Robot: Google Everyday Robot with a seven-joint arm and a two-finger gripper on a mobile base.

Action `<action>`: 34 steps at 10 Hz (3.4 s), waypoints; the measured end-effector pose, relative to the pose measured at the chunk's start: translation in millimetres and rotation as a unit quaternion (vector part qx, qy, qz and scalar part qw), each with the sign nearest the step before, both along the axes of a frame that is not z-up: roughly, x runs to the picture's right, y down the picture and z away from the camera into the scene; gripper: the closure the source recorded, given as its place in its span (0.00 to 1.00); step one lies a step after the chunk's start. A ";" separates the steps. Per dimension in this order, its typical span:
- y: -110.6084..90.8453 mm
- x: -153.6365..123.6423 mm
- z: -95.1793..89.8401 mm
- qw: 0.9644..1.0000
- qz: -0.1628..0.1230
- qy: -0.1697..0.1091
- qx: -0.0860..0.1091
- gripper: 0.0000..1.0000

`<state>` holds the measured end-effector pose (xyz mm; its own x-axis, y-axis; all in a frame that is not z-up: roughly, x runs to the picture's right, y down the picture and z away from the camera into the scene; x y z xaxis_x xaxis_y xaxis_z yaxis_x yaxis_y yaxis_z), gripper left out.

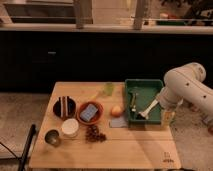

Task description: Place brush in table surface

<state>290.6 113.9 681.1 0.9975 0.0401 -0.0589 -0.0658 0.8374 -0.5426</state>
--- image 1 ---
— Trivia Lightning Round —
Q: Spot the blue sponge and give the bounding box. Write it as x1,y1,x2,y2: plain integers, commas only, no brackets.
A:
80,104,98,122

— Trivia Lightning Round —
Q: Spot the terracotta bowl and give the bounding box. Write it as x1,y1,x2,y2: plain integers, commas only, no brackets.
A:
76,101,103,125

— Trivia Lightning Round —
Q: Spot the orange egg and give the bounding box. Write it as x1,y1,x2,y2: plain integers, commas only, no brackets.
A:
111,105,123,117

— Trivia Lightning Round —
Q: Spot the white handled black brush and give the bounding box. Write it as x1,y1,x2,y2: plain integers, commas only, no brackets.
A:
136,99,158,120

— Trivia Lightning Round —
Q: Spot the green plastic tray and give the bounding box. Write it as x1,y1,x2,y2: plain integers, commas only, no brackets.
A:
125,79,163,125

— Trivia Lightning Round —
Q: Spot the pile of brown nuts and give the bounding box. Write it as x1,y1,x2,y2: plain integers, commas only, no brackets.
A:
85,125,107,142

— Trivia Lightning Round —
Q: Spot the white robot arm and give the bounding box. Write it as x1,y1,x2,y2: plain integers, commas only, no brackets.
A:
157,62,213,135

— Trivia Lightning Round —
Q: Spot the dark bowl with sticks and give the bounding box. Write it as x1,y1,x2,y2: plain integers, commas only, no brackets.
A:
53,96,76,120

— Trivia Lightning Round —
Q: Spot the green translucent cup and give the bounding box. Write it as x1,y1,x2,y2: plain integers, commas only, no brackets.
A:
103,82,114,96

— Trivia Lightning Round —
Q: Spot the small spoon in tray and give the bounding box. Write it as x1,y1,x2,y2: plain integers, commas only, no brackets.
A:
131,93,137,112

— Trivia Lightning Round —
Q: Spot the small metal cup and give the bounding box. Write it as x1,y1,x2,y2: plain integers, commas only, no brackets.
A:
45,130,60,147

